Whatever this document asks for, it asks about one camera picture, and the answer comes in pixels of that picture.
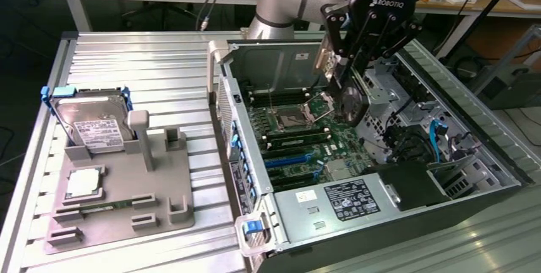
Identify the grey parts rack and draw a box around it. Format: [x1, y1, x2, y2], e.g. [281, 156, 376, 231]
[42, 110, 199, 257]

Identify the black power wire bundle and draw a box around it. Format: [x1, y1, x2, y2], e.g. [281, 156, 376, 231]
[378, 120, 434, 163]

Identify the blue SATA wire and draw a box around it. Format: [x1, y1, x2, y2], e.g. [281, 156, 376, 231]
[428, 118, 448, 163]

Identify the aluminium profile frame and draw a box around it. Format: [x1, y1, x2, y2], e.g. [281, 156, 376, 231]
[476, 24, 541, 96]

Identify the hard disk in blue caddy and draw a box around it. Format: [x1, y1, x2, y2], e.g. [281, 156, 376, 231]
[38, 86, 139, 156]

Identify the black office chair base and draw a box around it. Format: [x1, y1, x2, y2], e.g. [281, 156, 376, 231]
[121, 0, 205, 32]

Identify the grey power supply unit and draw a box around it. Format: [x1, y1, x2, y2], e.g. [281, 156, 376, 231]
[273, 172, 402, 244]

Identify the silver chipset heatsink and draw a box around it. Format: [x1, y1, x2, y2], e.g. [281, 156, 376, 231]
[324, 160, 353, 181]

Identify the open black PC case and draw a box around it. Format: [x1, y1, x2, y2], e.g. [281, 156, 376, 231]
[206, 39, 535, 273]

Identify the black slanted tripod pole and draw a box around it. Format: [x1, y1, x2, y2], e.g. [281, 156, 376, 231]
[434, 0, 532, 60]

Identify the silver CPU chip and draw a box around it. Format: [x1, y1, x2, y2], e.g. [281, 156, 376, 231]
[66, 168, 106, 198]

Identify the blue expansion slot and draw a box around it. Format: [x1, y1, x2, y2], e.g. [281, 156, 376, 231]
[263, 155, 310, 168]

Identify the thin metal locking lever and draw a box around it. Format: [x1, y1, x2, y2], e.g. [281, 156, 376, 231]
[269, 88, 278, 131]

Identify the dark grey equipment box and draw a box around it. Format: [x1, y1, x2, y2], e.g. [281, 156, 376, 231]
[481, 67, 541, 111]

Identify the silver CPU socket cover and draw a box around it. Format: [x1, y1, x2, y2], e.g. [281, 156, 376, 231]
[301, 91, 336, 122]

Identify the silver disk bay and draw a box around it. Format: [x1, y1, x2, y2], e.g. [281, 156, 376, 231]
[426, 154, 515, 201]

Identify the silver perforated drive cage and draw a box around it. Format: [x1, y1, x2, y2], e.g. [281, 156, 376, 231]
[361, 63, 428, 128]

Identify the green Nvidia graphics card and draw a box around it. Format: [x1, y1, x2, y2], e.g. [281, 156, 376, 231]
[314, 37, 369, 125]

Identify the black expansion slot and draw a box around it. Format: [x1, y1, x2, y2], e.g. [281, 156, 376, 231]
[269, 167, 317, 181]
[273, 176, 321, 191]
[262, 148, 317, 161]

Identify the black plastic fan shroud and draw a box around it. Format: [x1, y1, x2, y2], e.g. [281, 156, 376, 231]
[362, 161, 453, 212]

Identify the CPU socket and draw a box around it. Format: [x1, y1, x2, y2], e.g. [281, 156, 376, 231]
[273, 103, 317, 133]

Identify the green RAM stick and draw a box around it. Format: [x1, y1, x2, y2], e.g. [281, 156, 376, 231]
[263, 129, 333, 151]
[79, 199, 138, 215]

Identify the green Dell motherboard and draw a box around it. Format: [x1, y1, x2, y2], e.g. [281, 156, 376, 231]
[245, 87, 381, 191]

